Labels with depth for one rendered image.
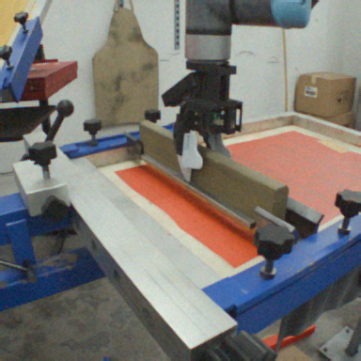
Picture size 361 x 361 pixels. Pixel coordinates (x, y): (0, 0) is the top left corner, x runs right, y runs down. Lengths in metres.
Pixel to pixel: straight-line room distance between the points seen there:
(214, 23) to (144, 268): 0.37
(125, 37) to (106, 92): 0.43
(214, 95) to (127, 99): 2.21
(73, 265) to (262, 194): 0.32
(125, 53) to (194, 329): 2.49
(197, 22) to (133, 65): 2.17
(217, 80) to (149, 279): 0.32
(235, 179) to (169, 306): 0.28
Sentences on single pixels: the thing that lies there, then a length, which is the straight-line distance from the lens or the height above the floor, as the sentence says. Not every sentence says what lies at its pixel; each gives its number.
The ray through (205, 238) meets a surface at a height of 0.96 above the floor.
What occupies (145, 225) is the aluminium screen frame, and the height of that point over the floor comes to 0.99.
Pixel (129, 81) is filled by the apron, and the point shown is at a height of 0.86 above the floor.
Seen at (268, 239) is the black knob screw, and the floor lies 1.06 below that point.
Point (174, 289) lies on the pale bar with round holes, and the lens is 0.35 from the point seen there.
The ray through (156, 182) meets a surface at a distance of 0.75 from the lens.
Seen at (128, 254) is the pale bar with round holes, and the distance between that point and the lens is 0.39.
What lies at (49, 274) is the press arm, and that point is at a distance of 0.59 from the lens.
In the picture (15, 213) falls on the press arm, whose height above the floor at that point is 1.04.
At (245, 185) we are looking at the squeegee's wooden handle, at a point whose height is 1.04.
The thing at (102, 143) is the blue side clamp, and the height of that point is 1.00.
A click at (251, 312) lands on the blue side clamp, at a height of 0.99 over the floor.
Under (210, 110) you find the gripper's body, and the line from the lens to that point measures 0.55.
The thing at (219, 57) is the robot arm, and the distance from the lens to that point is 0.56.
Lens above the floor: 1.27
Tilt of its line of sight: 25 degrees down
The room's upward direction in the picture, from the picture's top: straight up
